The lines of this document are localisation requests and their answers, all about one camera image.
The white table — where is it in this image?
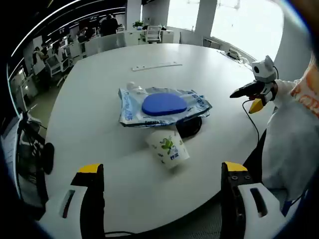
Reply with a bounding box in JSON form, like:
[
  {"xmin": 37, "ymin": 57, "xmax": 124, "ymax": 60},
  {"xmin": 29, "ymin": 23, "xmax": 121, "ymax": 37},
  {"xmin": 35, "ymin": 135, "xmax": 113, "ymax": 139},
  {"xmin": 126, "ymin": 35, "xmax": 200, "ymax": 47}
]
[{"xmin": 45, "ymin": 43, "xmax": 277, "ymax": 229}]

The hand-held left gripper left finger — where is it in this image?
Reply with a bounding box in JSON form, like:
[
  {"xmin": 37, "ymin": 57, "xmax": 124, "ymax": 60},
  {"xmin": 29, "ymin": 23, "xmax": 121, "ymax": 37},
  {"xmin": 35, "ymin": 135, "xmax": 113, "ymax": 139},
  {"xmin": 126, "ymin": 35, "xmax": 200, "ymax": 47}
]
[{"xmin": 34, "ymin": 163, "xmax": 105, "ymax": 239}]

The white flat strip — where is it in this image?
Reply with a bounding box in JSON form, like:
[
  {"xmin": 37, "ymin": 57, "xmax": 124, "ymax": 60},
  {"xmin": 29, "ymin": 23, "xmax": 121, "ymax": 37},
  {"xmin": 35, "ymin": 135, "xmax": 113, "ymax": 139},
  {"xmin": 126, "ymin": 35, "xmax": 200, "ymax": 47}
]
[{"xmin": 131, "ymin": 62, "xmax": 183, "ymax": 72}]

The person white sleeve orange vest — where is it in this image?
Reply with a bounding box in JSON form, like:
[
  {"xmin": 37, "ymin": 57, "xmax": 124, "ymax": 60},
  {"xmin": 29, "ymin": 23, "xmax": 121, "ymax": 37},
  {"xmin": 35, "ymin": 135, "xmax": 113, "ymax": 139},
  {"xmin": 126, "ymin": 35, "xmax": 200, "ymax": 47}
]
[{"xmin": 261, "ymin": 44, "xmax": 319, "ymax": 217}]

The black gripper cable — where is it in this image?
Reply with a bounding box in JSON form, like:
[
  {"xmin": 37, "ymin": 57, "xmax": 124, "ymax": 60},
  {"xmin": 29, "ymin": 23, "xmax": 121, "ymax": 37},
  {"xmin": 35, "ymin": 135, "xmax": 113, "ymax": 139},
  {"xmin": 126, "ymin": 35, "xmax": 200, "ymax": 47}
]
[{"xmin": 241, "ymin": 98, "xmax": 261, "ymax": 152}]

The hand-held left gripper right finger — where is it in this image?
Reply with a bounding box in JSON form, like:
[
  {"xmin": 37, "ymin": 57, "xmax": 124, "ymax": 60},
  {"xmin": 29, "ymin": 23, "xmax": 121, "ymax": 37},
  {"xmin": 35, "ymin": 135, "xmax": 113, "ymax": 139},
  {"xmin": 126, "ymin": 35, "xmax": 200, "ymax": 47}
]
[{"xmin": 220, "ymin": 161, "xmax": 287, "ymax": 239}]

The white printed paper cup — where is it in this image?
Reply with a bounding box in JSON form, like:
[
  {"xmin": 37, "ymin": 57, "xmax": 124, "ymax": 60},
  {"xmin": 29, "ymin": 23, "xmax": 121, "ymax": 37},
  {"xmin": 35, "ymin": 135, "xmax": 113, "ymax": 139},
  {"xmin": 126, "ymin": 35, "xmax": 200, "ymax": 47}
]
[{"xmin": 146, "ymin": 130, "xmax": 190, "ymax": 170}]

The clear plastic bottle red label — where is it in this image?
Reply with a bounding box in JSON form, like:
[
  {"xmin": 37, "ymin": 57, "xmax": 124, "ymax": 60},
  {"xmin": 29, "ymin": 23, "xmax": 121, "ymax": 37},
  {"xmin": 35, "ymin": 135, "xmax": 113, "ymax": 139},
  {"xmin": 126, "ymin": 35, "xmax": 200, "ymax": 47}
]
[{"xmin": 126, "ymin": 81, "xmax": 147, "ymax": 96}]

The white mesh office chair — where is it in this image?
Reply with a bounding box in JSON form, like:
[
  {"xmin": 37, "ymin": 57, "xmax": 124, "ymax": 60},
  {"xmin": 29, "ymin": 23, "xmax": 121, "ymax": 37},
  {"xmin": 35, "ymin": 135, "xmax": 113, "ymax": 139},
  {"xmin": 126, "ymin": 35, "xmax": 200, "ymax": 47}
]
[{"xmin": 145, "ymin": 25, "xmax": 161, "ymax": 43}]

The wet wipes packet blue lid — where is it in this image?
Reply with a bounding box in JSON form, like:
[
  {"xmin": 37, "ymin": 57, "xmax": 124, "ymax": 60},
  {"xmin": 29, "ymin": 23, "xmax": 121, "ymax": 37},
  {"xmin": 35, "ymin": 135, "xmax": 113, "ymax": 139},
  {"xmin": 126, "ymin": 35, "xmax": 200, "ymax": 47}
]
[{"xmin": 117, "ymin": 86, "xmax": 213, "ymax": 128}]

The black equipment stand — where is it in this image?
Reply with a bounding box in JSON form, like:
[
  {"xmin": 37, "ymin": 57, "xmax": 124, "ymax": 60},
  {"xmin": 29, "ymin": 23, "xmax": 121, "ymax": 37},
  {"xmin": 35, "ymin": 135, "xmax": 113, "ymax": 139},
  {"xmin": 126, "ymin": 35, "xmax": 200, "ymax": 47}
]
[{"xmin": 14, "ymin": 112, "xmax": 55, "ymax": 217}]

